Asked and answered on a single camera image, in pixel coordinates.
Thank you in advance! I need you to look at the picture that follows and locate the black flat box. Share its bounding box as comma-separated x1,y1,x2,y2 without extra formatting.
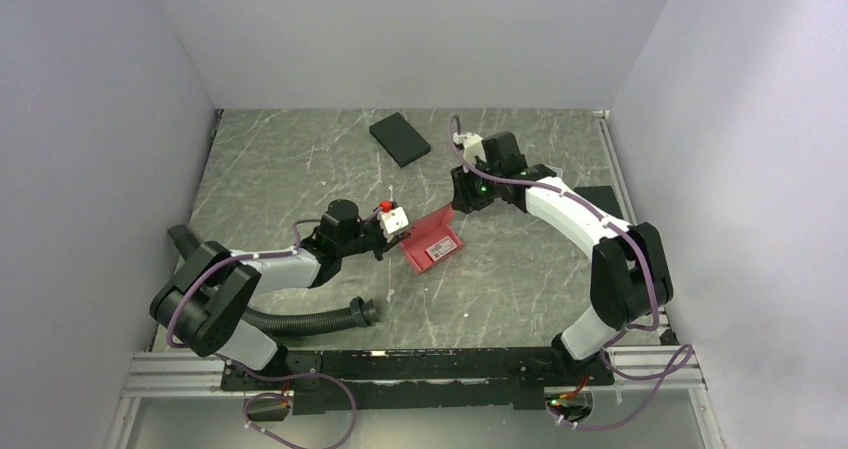
369,112,432,168

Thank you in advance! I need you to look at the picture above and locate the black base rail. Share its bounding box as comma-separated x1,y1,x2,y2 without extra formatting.
220,346,614,415

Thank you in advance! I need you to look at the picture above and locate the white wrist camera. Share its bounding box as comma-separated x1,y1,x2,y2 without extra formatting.
377,200,409,240
452,133,487,167

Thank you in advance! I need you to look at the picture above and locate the black ridged tray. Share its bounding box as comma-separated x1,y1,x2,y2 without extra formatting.
574,185,630,226

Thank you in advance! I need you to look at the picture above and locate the black corrugated hose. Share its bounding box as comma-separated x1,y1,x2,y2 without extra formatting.
166,223,380,338

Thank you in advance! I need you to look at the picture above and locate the purple cable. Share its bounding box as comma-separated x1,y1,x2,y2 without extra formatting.
165,207,359,449
449,114,696,433

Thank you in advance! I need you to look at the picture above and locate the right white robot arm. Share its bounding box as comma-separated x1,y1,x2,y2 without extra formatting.
448,127,674,384

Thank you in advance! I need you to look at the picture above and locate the small red white box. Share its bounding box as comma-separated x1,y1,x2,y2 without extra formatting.
426,236,459,262

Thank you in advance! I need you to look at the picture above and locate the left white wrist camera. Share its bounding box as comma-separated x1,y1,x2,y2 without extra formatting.
377,200,409,240

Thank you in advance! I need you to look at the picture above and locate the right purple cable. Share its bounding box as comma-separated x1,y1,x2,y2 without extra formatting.
449,114,696,433

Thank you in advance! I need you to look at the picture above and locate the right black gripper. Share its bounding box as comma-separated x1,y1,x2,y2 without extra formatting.
451,158,503,214

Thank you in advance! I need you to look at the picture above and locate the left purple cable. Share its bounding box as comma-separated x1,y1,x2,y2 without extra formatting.
165,207,359,449

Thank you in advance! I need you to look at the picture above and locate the aluminium frame rail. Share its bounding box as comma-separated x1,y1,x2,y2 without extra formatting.
107,323,724,448

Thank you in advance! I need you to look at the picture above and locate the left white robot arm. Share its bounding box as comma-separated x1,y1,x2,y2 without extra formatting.
149,199,409,389

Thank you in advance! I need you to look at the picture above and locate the red paper box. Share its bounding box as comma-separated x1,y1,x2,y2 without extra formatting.
401,204,464,274

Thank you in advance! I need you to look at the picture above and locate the clear plastic case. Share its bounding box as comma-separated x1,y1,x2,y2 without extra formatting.
549,166,564,179

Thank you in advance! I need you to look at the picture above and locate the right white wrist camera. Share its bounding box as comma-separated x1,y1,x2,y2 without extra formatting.
452,133,487,167

